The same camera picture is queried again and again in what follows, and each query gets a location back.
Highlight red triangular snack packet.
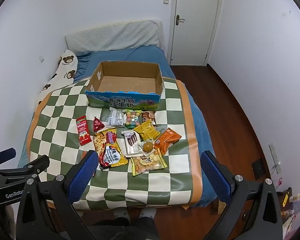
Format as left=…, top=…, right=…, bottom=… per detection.
left=93, top=116, right=105, bottom=133

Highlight instant noodle packet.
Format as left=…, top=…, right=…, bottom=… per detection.
left=93, top=129, right=129, bottom=171

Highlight large orange snack packet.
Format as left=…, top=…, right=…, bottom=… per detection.
left=154, top=127, right=182, bottom=155

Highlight black wall socket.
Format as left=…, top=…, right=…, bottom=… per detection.
left=252, top=159, right=265, bottom=179

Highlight yellow snack packet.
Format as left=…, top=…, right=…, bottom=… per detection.
left=134, top=119, right=160, bottom=141

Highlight brown snack packet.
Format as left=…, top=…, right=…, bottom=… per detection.
left=141, top=111, right=157, bottom=128

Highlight white door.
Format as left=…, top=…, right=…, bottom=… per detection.
left=170, top=0, right=222, bottom=67

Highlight white bear print pillow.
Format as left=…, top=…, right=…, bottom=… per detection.
left=37, top=49, right=79, bottom=105

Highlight long red snack packet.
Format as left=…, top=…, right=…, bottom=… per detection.
left=76, top=115, right=91, bottom=146

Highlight white wall outlet strip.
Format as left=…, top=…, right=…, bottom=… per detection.
left=269, top=143, right=282, bottom=174

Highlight yellow rice cracker packet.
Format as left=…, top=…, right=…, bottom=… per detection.
left=129, top=148, right=168, bottom=176

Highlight bag of colourful candy balls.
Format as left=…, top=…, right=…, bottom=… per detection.
left=123, top=110, right=142, bottom=128

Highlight grey pillow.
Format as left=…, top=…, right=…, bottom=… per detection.
left=65, top=20, right=163, bottom=55

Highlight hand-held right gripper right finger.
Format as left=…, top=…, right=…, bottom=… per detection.
left=201, top=150, right=283, bottom=240

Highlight white grey snack packet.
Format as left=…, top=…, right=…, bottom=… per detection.
left=107, top=107, right=125, bottom=127

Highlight person's foot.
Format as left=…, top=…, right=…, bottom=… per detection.
left=139, top=207, right=157, bottom=220
left=114, top=208, right=130, bottom=227

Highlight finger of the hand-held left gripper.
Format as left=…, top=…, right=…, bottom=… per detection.
left=0, top=155, right=50, bottom=183
left=0, top=148, right=17, bottom=167

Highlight blue bed sheet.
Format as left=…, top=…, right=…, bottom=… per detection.
left=17, top=44, right=219, bottom=208

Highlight person's right foot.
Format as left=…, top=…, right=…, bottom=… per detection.
left=139, top=207, right=157, bottom=220

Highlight round yellow pastry in wrapper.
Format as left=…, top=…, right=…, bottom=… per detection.
left=139, top=140, right=157, bottom=155

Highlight person's dark trousers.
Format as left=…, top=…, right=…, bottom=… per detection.
left=85, top=216, right=158, bottom=240

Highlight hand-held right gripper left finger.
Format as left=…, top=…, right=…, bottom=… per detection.
left=16, top=150, right=100, bottom=240

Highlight green white checkered blanket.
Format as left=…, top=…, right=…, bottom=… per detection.
left=26, top=77, right=203, bottom=210

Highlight cardboard box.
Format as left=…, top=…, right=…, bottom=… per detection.
left=85, top=61, right=165, bottom=110

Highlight person's left foot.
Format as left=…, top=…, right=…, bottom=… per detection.
left=114, top=208, right=130, bottom=227

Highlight white chocolate stick packet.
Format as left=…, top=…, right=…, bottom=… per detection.
left=122, top=129, right=143, bottom=155

